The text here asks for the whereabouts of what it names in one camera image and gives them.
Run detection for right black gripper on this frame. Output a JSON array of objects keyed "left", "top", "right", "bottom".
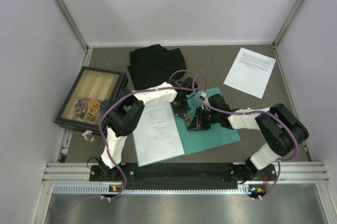
[{"left": 187, "top": 107, "right": 220, "bottom": 131}]

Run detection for black folder clip mechanism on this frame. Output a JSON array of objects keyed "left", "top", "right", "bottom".
[{"left": 183, "top": 113, "right": 191, "bottom": 128}]

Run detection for teal file folder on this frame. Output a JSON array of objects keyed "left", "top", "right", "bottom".
[{"left": 170, "top": 86, "right": 242, "bottom": 155}]

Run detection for white paper sheet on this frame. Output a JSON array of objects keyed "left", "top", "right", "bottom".
[
  {"left": 133, "top": 103, "right": 185, "bottom": 167},
  {"left": 224, "top": 48, "right": 276, "bottom": 99}
]

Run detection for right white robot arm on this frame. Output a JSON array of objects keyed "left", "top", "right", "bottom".
[{"left": 187, "top": 94, "right": 309, "bottom": 182}]

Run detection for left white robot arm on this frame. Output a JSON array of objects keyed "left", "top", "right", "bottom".
[{"left": 89, "top": 77, "right": 198, "bottom": 182}]

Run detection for black folded cloth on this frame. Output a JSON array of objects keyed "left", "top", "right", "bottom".
[{"left": 127, "top": 44, "right": 186, "bottom": 90}]

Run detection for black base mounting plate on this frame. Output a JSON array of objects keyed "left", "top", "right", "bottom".
[{"left": 89, "top": 162, "right": 276, "bottom": 190}]

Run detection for white zip tie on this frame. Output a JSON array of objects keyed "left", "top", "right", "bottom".
[{"left": 82, "top": 130, "right": 95, "bottom": 142}]

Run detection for black glass-lid display box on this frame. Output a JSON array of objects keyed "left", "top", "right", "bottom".
[{"left": 54, "top": 66, "right": 128, "bottom": 135}]

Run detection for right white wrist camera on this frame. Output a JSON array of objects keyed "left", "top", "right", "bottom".
[{"left": 200, "top": 92, "right": 207, "bottom": 100}]

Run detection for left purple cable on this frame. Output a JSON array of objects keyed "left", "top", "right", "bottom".
[{"left": 98, "top": 69, "right": 207, "bottom": 201}]

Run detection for purple cable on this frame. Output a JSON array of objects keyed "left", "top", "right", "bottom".
[
  {"left": 98, "top": 69, "right": 207, "bottom": 201},
  {"left": 192, "top": 74, "right": 300, "bottom": 201}
]

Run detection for gold bracelet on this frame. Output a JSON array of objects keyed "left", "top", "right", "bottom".
[{"left": 86, "top": 99, "right": 102, "bottom": 124}]

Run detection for dark beaded bracelet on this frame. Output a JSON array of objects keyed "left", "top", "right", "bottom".
[{"left": 74, "top": 98, "right": 89, "bottom": 117}]

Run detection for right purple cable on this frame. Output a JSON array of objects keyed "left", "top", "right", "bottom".
[{"left": 192, "top": 74, "right": 300, "bottom": 201}]

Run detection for grey slotted cable duct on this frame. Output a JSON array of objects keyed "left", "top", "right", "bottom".
[{"left": 53, "top": 184, "right": 253, "bottom": 195}]

